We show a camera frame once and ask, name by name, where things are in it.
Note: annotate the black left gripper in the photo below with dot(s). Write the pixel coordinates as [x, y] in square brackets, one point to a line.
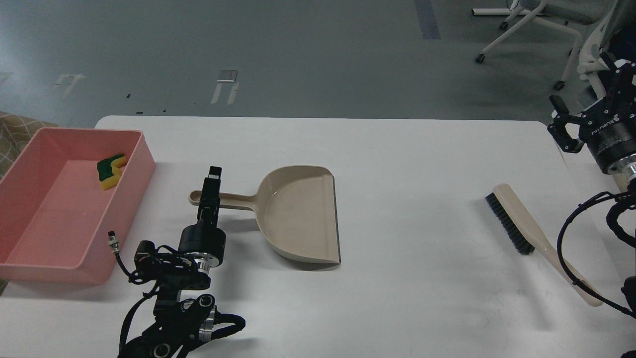
[204, 238]

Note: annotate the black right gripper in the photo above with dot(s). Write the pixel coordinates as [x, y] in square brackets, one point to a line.
[608, 127]

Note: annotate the beige plastic dustpan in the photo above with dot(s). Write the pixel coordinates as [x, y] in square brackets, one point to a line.
[295, 208]

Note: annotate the yellow green sponge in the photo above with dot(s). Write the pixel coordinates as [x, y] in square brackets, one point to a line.
[109, 170]

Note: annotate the beige hand brush black bristles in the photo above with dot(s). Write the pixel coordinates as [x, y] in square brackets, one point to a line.
[527, 236]

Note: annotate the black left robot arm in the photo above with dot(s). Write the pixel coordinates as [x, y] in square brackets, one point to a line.
[186, 316]

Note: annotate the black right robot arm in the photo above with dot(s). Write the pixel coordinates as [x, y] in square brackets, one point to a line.
[620, 217]

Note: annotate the pink plastic bin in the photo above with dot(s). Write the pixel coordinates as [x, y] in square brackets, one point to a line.
[55, 217]

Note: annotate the white office chair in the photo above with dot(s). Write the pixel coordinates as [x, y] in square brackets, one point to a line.
[554, 14]

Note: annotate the white chair right edge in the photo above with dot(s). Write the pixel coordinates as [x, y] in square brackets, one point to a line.
[620, 14]

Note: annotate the beige patterned cushion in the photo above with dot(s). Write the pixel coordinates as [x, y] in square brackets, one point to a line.
[15, 132]

